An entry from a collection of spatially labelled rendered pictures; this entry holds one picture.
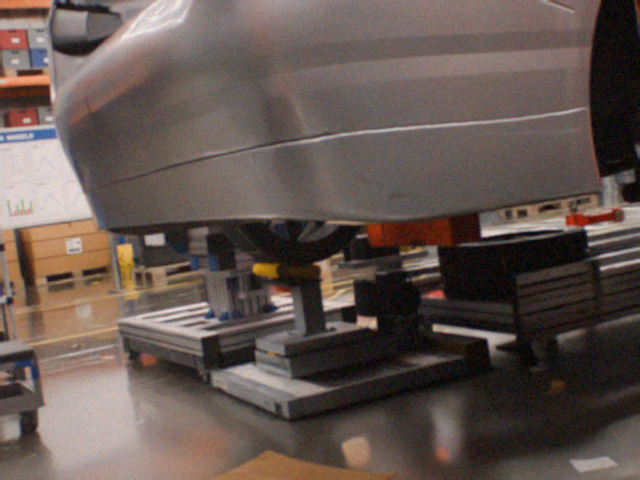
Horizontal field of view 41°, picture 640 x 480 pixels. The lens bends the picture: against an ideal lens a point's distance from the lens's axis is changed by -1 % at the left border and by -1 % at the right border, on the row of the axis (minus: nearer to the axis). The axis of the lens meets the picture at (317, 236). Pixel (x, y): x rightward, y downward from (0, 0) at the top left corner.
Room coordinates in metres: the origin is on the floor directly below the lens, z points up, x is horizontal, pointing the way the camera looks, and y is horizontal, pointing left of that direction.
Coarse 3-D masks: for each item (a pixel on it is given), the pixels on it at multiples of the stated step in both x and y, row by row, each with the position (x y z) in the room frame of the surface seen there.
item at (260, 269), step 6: (258, 264) 3.74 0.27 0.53; (264, 264) 3.69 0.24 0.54; (270, 264) 3.64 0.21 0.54; (276, 264) 3.58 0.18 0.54; (282, 264) 3.57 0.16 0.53; (258, 270) 3.72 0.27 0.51; (264, 270) 3.66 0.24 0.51; (270, 270) 3.60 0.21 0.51; (276, 270) 3.56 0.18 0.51; (282, 270) 3.54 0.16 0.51; (270, 276) 3.65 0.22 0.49; (276, 276) 3.58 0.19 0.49; (282, 276) 3.57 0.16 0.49
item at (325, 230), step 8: (264, 224) 3.48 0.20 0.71; (288, 224) 3.73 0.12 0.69; (320, 224) 3.80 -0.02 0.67; (328, 224) 3.73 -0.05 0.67; (336, 224) 3.66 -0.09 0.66; (272, 232) 3.49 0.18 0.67; (288, 232) 3.74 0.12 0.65; (312, 232) 3.78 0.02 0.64; (320, 232) 3.71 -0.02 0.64; (328, 232) 3.64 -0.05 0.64; (336, 232) 3.62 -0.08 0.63; (288, 240) 3.52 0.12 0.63; (296, 240) 3.74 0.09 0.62; (304, 240) 3.67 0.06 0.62; (312, 240) 3.59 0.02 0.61; (320, 240) 3.58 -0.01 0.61
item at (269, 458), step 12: (264, 456) 2.66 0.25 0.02; (276, 456) 2.65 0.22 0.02; (240, 468) 2.60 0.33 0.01; (252, 468) 2.59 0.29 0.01; (264, 468) 2.57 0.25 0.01; (276, 468) 2.56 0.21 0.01; (288, 468) 2.54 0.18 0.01; (300, 468) 2.53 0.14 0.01; (312, 468) 2.51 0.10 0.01; (324, 468) 2.50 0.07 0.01; (336, 468) 2.48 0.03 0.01
